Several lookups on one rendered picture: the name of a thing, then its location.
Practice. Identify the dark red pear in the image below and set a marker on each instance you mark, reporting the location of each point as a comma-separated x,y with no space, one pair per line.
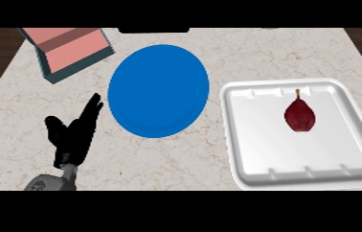
301,114

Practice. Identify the blue plate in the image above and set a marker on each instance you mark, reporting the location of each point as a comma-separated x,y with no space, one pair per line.
157,90

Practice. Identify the pink and teal box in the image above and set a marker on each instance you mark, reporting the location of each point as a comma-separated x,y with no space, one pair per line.
72,52

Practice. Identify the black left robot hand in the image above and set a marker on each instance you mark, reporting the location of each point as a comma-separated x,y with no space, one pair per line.
76,136

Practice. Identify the white tray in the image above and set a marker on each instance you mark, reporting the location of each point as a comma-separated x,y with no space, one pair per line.
287,146

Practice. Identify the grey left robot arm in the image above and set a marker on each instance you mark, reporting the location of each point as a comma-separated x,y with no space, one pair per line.
52,180

